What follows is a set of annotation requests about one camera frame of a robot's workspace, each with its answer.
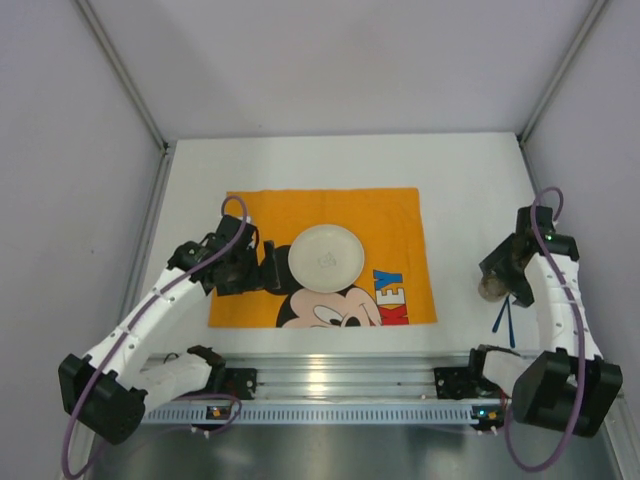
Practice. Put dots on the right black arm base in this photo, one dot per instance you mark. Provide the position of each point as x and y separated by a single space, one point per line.
461 383

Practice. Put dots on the aluminium mounting rail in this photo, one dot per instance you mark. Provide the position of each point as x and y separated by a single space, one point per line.
340 377

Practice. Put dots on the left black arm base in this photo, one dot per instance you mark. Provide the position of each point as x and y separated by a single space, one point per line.
240 383

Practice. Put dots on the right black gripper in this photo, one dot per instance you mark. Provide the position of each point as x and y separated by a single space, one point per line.
505 270

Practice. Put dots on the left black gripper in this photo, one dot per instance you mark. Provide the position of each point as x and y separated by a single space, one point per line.
260 267

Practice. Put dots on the blue spoon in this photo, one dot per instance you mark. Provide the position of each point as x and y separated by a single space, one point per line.
498 320

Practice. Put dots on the white round plate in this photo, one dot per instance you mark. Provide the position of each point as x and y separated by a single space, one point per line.
326 258

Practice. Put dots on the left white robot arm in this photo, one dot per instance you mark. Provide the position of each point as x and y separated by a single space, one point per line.
128 347

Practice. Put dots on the orange Mickey placemat cloth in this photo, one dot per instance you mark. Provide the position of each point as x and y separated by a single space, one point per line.
393 288

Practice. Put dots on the blue fork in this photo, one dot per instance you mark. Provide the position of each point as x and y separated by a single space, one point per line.
511 332

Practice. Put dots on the slotted grey cable duct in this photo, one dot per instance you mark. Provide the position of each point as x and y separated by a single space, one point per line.
218 413

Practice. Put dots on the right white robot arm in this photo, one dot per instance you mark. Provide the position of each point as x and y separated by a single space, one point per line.
539 267

